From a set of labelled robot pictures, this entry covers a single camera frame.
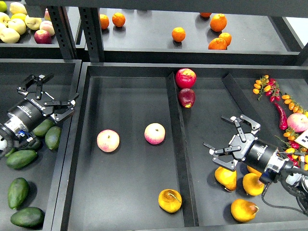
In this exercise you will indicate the green avocado upper pile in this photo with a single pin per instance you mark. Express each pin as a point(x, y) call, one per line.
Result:
point(43, 127)

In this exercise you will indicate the yellow pear with brown stem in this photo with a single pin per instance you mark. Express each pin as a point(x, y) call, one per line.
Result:
point(252, 185)

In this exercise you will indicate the dark red apple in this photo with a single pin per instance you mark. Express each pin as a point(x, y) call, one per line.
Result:
point(186, 97)

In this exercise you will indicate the pale yellow apple with stem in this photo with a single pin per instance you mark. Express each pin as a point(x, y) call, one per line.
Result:
point(33, 23)

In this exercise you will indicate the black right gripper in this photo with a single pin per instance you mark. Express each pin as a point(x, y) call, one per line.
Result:
point(252, 151)

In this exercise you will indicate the white label card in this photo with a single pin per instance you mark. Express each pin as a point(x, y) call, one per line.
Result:
point(302, 139)

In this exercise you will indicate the pink apple left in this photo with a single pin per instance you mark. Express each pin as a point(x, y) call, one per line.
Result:
point(108, 140)

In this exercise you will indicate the black left tray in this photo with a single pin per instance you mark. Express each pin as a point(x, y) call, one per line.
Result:
point(44, 173)

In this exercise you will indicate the black shelf post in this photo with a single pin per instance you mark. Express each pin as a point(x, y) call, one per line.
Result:
point(91, 25)
point(63, 33)

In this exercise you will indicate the pale yellow apple middle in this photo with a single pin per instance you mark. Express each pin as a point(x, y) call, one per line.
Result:
point(18, 25)

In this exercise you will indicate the pink apple centre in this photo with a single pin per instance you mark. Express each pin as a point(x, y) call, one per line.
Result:
point(154, 133)

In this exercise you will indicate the red chili pepper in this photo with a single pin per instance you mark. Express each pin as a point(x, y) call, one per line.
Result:
point(282, 117)

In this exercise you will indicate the cherry tomato bunch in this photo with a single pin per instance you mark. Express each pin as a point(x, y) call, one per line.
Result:
point(267, 86)
point(295, 152)

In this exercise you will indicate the orange front right shelf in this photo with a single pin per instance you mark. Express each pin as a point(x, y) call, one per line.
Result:
point(217, 44)

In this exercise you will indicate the red apple on shelf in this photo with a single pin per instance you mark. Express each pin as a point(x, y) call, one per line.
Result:
point(42, 37)

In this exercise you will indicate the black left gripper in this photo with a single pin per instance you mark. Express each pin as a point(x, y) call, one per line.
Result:
point(38, 105)

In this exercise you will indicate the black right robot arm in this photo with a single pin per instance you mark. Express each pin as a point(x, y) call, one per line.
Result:
point(293, 179)

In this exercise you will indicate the pink apple right tray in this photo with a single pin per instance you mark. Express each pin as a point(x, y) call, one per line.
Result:
point(298, 122)

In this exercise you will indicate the pink apple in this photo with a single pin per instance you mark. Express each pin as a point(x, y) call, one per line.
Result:
point(154, 133)
point(108, 140)

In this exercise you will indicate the orange behind post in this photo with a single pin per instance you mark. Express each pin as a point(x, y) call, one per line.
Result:
point(104, 21)

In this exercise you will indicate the cherry tomato bunch upper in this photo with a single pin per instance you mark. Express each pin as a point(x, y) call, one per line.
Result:
point(267, 86)

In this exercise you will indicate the black shelf post left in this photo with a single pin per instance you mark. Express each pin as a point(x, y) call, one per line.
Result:
point(63, 33)

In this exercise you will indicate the green avocado left edge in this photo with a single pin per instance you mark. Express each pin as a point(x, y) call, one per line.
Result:
point(21, 158)

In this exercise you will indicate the bright red apple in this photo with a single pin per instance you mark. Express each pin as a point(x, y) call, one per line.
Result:
point(185, 78)

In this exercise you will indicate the black shelf post right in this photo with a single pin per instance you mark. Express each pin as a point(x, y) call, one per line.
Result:
point(91, 25)

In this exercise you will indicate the orange behind front orange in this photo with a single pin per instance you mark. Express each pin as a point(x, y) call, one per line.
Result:
point(227, 37)

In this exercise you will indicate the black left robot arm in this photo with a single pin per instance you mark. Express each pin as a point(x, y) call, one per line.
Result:
point(15, 139)

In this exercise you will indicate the black centre tray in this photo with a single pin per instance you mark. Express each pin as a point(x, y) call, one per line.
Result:
point(119, 191)

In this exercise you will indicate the pale yellow pear front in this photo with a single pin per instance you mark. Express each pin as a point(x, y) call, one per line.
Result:
point(9, 35)

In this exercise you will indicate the pale peach on shelf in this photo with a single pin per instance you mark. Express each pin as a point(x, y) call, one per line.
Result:
point(47, 26)

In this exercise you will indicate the black upper shelf tray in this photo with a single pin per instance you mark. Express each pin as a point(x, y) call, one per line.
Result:
point(146, 38)

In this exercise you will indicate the cherry tomato bunch lower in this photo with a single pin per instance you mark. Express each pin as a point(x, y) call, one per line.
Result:
point(295, 152)

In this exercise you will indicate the green avocado by tray wall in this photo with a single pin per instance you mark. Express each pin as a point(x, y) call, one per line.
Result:
point(52, 137)

